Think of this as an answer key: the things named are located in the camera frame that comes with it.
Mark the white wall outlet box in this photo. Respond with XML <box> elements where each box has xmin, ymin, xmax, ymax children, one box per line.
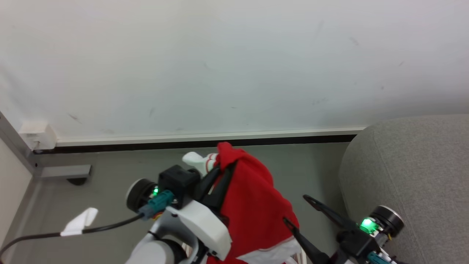
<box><xmin>19</xmin><ymin>121</ymin><xmax>58</xmax><ymax>151</ymax></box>

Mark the teal right cable connector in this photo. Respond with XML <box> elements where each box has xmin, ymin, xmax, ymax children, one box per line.
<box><xmin>368</xmin><ymin>252</ymin><xmax>391</xmax><ymax>264</ymax></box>

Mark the white tape tag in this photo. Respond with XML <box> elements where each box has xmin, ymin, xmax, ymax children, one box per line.
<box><xmin>60</xmin><ymin>208</ymin><xmax>99</xmax><ymax>237</ymax></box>

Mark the black and white baseboard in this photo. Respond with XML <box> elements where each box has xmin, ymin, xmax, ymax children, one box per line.
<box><xmin>33</xmin><ymin>126</ymin><xmax>367</xmax><ymax>154</ymax></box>

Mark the teal cable connector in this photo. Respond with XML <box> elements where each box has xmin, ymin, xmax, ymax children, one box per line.
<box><xmin>139</xmin><ymin>190</ymin><xmax>175</xmax><ymax>220</ymax></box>
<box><xmin>368</xmin><ymin>252</ymin><xmax>391</xmax><ymax>264</ymax></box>

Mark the grey fabric sofa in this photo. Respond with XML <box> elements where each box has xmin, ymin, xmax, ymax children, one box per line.
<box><xmin>339</xmin><ymin>114</ymin><xmax>469</xmax><ymax>264</ymax></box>

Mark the black cable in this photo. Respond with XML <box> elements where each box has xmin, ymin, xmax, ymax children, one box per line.
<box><xmin>0</xmin><ymin>214</ymin><xmax>144</xmax><ymax>257</ymax></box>

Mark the red garment with white trim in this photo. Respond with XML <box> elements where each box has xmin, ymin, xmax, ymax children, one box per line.
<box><xmin>182</xmin><ymin>142</ymin><xmax>303</xmax><ymax>264</ymax></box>

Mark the beige panel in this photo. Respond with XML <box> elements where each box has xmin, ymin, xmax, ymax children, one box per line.
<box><xmin>0</xmin><ymin>137</ymin><xmax>34</xmax><ymax>244</ymax></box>

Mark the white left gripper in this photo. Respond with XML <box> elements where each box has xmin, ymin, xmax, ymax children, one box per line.
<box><xmin>167</xmin><ymin>162</ymin><xmax>237</xmax><ymax>261</ymax></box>

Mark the teal left cable connector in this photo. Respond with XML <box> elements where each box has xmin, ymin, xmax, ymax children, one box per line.
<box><xmin>139</xmin><ymin>190</ymin><xmax>175</xmax><ymax>220</ymax></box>

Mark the grey metal frame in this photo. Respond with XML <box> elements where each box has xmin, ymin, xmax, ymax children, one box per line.
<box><xmin>0</xmin><ymin>110</ymin><xmax>92</xmax><ymax>180</ymax></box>

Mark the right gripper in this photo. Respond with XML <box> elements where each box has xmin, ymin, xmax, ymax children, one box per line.
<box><xmin>283</xmin><ymin>195</ymin><xmax>367</xmax><ymax>264</ymax></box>

